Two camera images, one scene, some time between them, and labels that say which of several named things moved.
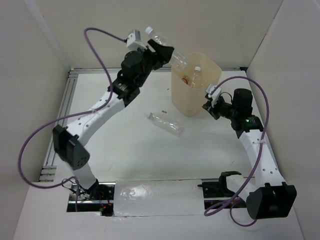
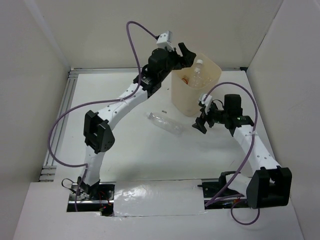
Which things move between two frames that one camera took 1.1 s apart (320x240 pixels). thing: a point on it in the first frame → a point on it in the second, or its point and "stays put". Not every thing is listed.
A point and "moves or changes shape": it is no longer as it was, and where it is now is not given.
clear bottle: [167, 124] stays put
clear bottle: [178, 59] moves or changes shape
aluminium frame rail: [49, 166] stays put
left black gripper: [163, 53] → [188, 57]
